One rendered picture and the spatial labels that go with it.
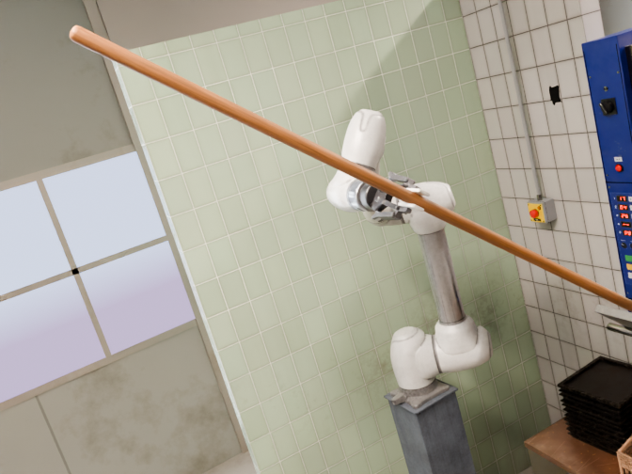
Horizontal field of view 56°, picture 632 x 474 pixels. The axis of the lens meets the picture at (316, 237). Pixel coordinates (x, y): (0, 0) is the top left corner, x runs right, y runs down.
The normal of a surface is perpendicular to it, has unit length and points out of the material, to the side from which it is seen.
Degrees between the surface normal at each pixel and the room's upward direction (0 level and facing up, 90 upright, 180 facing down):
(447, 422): 90
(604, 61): 90
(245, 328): 90
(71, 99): 90
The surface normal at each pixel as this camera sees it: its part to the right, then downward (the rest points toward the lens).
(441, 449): 0.46, 0.07
